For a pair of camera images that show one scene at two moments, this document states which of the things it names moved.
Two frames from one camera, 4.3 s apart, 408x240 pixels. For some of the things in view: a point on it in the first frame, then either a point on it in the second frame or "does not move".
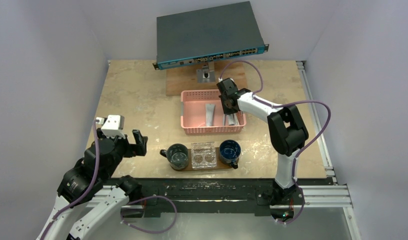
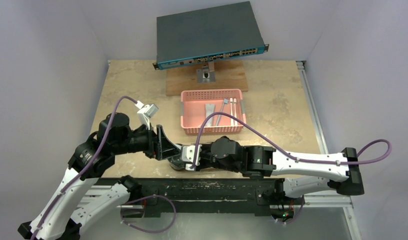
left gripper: [139, 148] to [159, 144]
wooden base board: [185, 78] does not move
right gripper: [225, 96] to [201, 158]
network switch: [207, 35] does not move
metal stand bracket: [207, 74] does not move
